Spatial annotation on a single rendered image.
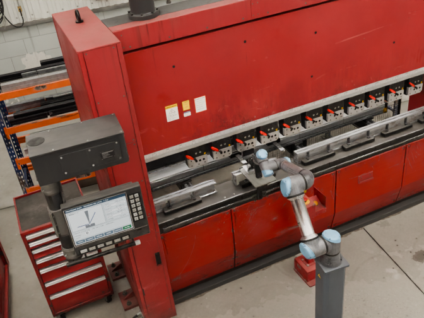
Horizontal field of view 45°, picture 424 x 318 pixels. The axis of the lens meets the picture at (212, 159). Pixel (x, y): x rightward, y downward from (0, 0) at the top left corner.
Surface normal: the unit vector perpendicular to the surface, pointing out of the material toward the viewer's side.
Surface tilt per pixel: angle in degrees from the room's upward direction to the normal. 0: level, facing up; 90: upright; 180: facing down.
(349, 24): 90
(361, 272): 0
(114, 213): 90
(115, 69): 90
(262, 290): 0
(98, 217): 90
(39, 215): 0
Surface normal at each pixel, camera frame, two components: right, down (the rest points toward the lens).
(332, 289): 0.32, 0.49
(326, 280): -0.44, 0.53
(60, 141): -0.10, -0.83
